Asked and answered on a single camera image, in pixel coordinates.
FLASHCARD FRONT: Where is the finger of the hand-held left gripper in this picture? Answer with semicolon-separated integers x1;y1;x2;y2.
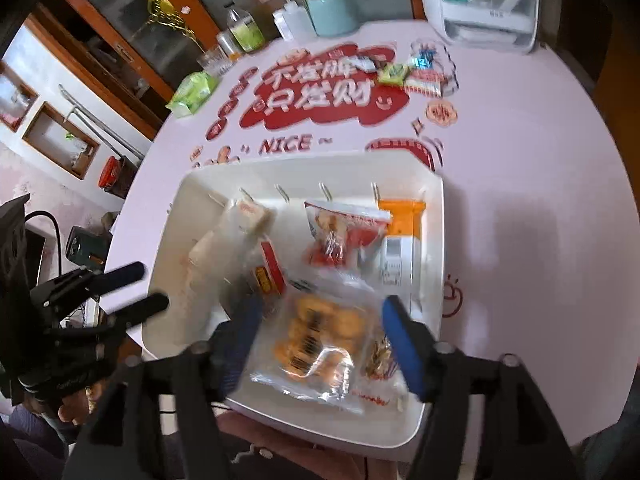
75;261;147;301
95;294;170;333

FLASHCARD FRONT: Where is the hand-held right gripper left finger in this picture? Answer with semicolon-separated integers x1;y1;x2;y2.
62;292;266;480

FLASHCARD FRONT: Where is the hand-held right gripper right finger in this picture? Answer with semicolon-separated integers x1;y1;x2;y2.
381;295;576;480

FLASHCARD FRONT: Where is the clear walnut candy packet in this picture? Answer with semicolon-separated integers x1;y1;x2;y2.
350;332;413;413

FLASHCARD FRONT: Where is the large pale biscuit packet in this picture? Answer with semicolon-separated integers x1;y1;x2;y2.
247;280;383;416

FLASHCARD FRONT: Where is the red label snack packet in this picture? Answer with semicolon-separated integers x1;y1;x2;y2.
252;240;288;296

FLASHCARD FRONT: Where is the clear cracker packet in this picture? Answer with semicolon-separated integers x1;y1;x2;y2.
220;197;276;241
187;230;226;281

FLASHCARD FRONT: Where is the orange and white snack packet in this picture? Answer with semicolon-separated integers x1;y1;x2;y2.
372;199;428;291

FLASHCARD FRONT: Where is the white plastic tray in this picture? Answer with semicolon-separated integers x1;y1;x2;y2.
141;152;446;450

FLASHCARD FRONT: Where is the red pastry packet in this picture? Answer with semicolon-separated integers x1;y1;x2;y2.
304;200;393;267

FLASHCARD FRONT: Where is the person's left hand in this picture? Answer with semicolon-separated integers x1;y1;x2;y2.
55;385;101;431

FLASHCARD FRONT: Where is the dark handheld device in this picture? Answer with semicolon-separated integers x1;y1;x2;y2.
65;226;111;266

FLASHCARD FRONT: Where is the red box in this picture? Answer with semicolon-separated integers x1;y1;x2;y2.
97;156;126;192

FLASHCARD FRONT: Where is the grey metal pole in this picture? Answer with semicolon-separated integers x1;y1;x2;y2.
57;84;146;161

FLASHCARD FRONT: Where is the wooden glass door cabinet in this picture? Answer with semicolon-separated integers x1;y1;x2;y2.
25;0;426;141

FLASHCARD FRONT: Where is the green tissue pack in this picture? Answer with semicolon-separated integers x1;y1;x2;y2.
166;71;221;120

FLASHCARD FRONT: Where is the clear glass cup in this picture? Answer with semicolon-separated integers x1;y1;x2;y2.
196;46;235;77

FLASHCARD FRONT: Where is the red and white snack packet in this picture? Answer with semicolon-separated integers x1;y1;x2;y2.
402;70;446;98

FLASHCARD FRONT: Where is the green label glass bottle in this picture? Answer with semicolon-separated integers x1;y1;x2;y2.
225;2;266;53

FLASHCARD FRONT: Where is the small green snack packet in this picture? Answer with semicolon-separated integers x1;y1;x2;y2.
377;62;413;86

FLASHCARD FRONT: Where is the gold flower ornament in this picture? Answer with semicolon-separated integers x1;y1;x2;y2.
140;0;201;41

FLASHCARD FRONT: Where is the white squeeze bottle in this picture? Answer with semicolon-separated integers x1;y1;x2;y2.
272;0;313;41

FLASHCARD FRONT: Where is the teal canister with brown lid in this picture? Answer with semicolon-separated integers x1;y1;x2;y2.
305;0;360;37

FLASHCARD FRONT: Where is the white countertop appliance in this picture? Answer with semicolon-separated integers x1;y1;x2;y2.
417;0;541;56

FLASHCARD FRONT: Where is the black cable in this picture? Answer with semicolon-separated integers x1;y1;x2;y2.
22;210;63;261

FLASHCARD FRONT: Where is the wooden wall niche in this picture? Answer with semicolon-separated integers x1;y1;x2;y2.
22;101;101;180
0;60;40;133

